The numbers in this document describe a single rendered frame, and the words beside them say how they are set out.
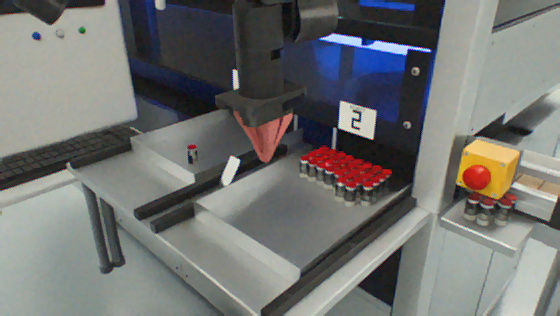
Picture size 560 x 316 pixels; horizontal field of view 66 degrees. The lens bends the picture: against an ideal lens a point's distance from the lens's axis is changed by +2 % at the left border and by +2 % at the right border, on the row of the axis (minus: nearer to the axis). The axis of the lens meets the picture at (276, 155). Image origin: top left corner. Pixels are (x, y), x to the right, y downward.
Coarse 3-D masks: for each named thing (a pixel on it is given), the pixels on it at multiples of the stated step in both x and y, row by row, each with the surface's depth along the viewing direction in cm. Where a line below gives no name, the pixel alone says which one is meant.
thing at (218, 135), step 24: (192, 120) 114; (216, 120) 120; (144, 144) 99; (168, 144) 107; (216, 144) 107; (240, 144) 107; (288, 144) 106; (168, 168) 94; (192, 168) 96; (216, 168) 91
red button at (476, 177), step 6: (468, 168) 69; (474, 168) 68; (480, 168) 68; (468, 174) 69; (474, 174) 68; (480, 174) 68; (486, 174) 68; (468, 180) 69; (474, 180) 68; (480, 180) 68; (486, 180) 68; (468, 186) 70; (474, 186) 69; (480, 186) 68; (486, 186) 68
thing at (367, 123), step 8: (344, 104) 86; (352, 104) 85; (344, 112) 87; (352, 112) 85; (368, 112) 83; (344, 120) 88; (368, 120) 83; (344, 128) 88; (352, 128) 87; (368, 128) 84; (368, 136) 85
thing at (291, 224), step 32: (288, 160) 95; (224, 192) 82; (256, 192) 87; (288, 192) 87; (320, 192) 87; (224, 224) 73; (256, 224) 77; (288, 224) 77; (320, 224) 77; (352, 224) 77; (256, 256) 69; (288, 256) 69; (320, 256) 65
